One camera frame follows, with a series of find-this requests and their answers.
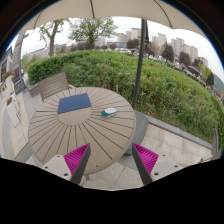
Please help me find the tall tree with trunk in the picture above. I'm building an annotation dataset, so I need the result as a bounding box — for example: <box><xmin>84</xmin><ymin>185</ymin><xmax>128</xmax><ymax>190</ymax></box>
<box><xmin>39</xmin><ymin>19</ymin><xmax>65</xmax><ymax>57</ymax></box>

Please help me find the white and teal computer mouse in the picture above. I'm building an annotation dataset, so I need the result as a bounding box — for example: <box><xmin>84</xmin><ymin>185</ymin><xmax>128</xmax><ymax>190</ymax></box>
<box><xmin>101</xmin><ymin>107</ymin><xmax>117</xmax><ymax>117</ymax></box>

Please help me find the beige patio umbrella canopy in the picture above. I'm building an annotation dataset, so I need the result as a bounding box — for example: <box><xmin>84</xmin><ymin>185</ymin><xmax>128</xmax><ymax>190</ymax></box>
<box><xmin>20</xmin><ymin>0</ymin><xmax>206</xmax><ymax>38</ymax></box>

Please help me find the white planter box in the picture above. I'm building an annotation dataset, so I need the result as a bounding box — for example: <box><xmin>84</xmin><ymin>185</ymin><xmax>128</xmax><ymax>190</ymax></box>
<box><xmin>6</xmin><ymin>96</ymin><xmax>20</xmax><ymax>127</ymax></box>

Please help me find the grey umbrella base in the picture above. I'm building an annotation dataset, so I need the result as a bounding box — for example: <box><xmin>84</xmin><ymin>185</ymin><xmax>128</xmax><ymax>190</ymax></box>
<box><xmin>118</xmin><ymin>111</ymin><xmax>148</xmax><ymax>170</ymax></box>

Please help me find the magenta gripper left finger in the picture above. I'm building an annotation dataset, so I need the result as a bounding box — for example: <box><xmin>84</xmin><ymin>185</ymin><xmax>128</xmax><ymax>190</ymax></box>
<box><xmin>42</xmin><ymin>144</ymin><xmax>91</xmax><ymax>185</ymax></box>

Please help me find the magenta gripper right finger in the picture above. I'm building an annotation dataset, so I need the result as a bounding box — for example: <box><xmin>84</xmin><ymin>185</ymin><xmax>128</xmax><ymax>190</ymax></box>
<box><xmin>132</xmin><ymin>143</ymin><xmax>182</xmax><ymax>185</ymax></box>

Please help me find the round slatted outdoor table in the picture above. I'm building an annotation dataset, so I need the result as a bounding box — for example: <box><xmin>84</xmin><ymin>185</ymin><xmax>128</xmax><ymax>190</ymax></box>
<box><xmin>28</xmin><ymin>87</ymin><xmax>136</xmax><ymax>174</ymax></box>

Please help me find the green trimmed hedge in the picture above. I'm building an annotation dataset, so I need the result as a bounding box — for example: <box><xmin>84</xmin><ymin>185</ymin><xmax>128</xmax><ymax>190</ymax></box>
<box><xmin>27</xmin><ymin>50</ymin><xmax>224</xmax><ymax>145</ymax></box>

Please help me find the beige slatted outdoor chair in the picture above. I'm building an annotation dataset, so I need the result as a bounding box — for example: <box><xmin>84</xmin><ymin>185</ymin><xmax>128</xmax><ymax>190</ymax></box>
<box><xmin>38</xmin><ymin>72</ymin><xmax>74</xmax><ymax>100</ymax></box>

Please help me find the dark umbrella pole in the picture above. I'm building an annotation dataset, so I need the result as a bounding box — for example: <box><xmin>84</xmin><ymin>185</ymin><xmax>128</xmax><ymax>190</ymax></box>
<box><xmin>132</xmin><ymin>19</ymin><xmax>149</xmax><ymax>109</ymax></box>

